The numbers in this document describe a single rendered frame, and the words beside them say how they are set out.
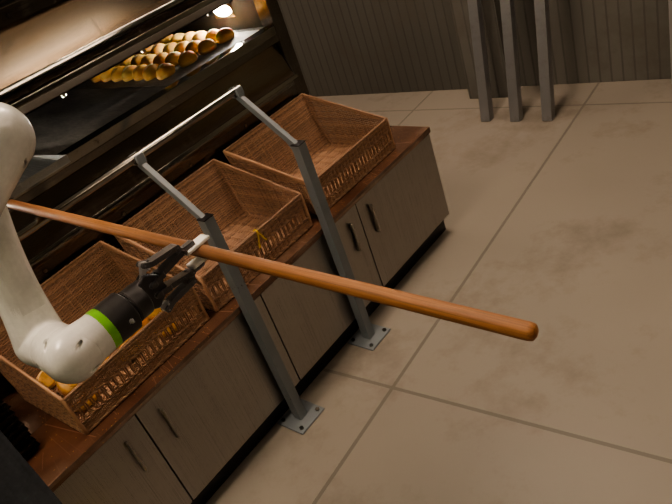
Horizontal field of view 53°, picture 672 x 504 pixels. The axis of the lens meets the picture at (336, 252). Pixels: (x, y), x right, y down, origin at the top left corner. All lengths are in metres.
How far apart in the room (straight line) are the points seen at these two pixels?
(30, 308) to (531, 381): 1.76
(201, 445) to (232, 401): 0.18
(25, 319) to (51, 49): 1.31
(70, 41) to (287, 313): 1.23
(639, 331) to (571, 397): 0.40
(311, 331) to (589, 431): 1.08
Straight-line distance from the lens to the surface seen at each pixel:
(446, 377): 2.66
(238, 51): 3.04
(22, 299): 1.43
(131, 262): 2.54
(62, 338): 1.36
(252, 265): 1.37
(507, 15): 4.24
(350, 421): 2.62
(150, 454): 2.33
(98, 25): 2.65
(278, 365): 2.52
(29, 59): 2.52
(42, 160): 2.62
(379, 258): 2.95
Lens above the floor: 1.86
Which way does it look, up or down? 32 degrees down
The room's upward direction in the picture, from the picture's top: 20 degrees counter-clockwise
